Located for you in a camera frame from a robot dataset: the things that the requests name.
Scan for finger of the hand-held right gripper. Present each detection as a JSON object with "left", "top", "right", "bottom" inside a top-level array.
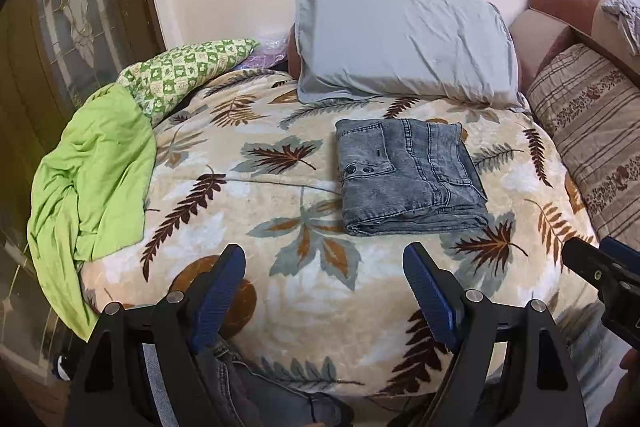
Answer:
[
  {"left": 598, "top": 236, "right": 640, "bottom": 275},
  {"left": 562, "top": 236, "right": 623, "bottom": 290}
]

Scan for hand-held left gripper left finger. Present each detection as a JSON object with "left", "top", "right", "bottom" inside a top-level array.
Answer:
[{"left": 67, "top": 243, "right": 247, "bottom": 427}]

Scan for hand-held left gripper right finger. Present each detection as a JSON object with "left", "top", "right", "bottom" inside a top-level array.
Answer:
[{"left": 402, "top": 241, "right": 588, "bottom": 427}]

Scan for grey denim pants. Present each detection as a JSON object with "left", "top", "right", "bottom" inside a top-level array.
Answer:
[{"left": 335, "top": 118, "right": 490, "bottom": 237}]

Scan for leaf print blanket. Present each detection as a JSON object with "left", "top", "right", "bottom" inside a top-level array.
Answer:
[{"left": 80, "top": 69, "right": 599, "bottom": 400}]

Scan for striped floral cushion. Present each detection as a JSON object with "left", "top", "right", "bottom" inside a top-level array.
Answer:
[{"left": 526, "top": 43, "right": 640, "bottom": 237}]

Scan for light green cloth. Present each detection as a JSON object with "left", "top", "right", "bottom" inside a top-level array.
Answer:
[{"left": 27, "top": 83, "right": 157, "bottom": 340}]

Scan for green checked pillow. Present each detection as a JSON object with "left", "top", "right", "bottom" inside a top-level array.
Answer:
[{"left": 117, "top": 38, "right": 261, "bottom": 128}]

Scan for grey crumpled cloth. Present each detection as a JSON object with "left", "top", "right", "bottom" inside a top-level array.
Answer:
[{"left": 601, "top": 0, "right": 640, "bottom": 56}]

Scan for purple plastic bag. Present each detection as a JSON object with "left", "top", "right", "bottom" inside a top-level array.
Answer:
[{"left": 240, "top": 34, "right": 296, "bottom": 70}]

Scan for brown cushion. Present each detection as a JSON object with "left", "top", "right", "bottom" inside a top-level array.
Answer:
[{"left": 287, "top": 24, "right": 302, "bottom": 80}]

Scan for grey pillow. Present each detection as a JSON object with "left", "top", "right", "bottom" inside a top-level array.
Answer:
[{"left": 294, "top": 0, "right": 524, "bottom": 110}]

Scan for wooden door with glass panel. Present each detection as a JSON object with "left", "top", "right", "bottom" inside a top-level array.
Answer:
[{"left": 0, "top": 0, "right": 167, "bottom": 358}]

